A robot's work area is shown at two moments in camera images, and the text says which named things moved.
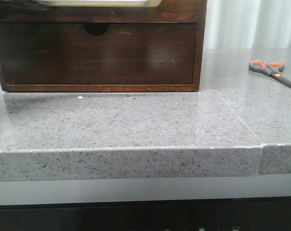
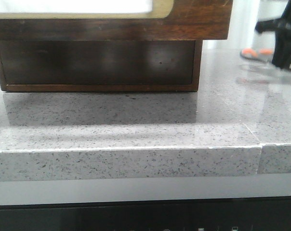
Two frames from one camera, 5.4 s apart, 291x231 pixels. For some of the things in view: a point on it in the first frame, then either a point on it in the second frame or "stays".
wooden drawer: x=105 y=11 to x=170 y=20
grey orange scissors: x=273 y=69 to x=265 y=55
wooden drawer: x=127 y=53 stays
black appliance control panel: x=268 y=213 stays
